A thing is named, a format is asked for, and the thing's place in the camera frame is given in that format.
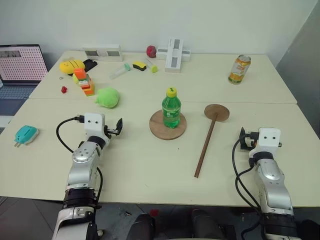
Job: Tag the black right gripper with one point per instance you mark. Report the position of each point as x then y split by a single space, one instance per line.
251 143

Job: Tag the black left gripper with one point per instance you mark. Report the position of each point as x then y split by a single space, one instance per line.
111 131

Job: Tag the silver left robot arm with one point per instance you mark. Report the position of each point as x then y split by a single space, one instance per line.
83 160

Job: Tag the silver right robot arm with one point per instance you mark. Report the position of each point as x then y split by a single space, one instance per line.
271 180

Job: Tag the wooden peg stand with base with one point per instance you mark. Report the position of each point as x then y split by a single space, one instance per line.
208 140

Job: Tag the green plush toy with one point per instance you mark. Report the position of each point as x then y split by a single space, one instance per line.
108 97

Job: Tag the round wooden base disc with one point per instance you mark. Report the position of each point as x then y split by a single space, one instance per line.
160 130

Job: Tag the green soda bottle yellow cap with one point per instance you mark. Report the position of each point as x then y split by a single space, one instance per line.
171 112

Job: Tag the orange and green block stack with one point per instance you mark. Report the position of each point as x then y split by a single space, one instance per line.
86 83

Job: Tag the clear syringe green plunger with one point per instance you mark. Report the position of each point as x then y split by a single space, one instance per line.
118 72

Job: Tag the yellow and black sponge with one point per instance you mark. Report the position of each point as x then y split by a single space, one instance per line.
139 66

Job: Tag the small red toy piece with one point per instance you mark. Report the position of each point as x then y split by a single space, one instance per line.
64 89

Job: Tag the clear tube yellow-green cap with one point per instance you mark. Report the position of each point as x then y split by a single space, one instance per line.
153 68

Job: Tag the orange juice can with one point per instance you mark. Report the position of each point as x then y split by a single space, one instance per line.
238 71

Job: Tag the flat black case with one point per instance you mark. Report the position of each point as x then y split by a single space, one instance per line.
90 65

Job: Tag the long white box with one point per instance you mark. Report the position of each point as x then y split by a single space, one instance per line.
105 53

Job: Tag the yellow plush toy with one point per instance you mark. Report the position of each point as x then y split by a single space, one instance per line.
70 66

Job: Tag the red fruit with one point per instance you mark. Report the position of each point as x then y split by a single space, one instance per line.
151 51

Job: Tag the small dark metal piece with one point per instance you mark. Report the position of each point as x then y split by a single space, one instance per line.
127 213

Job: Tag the white cross-shaped box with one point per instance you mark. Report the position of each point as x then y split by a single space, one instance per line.
173 56

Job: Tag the small red object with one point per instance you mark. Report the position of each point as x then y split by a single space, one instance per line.
154 212

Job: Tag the dark rounded shape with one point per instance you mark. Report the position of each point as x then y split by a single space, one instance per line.
207 225
142 227

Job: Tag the teal power plug adapter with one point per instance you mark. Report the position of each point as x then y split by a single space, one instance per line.
26 135

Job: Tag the open laptop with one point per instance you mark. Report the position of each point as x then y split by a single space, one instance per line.
20 65

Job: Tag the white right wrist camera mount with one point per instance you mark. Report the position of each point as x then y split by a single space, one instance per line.
268 140

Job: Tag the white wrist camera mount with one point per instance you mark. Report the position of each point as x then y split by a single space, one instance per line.
268 140
93 122

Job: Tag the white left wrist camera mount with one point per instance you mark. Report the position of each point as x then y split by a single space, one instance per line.
93 122

